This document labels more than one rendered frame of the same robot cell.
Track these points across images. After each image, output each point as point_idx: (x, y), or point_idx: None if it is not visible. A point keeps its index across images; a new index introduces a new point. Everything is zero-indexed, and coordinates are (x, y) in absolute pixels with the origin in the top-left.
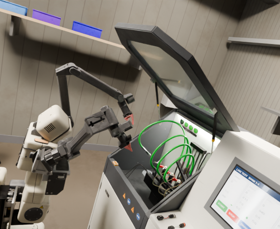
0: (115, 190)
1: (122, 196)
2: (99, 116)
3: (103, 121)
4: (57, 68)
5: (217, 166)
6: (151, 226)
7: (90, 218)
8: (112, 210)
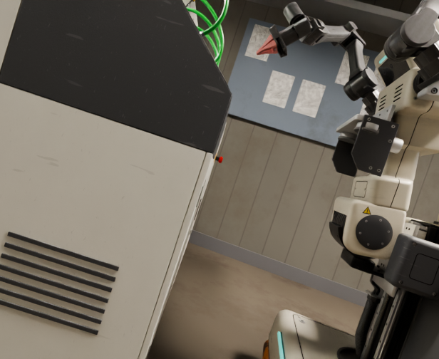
0: (215, 151)
1: (218, 144)
2: (354, 36)
3: (348, 40)
4: None
5: None
6: (223, 132)
7: (155, 329)
8: (202, 192)
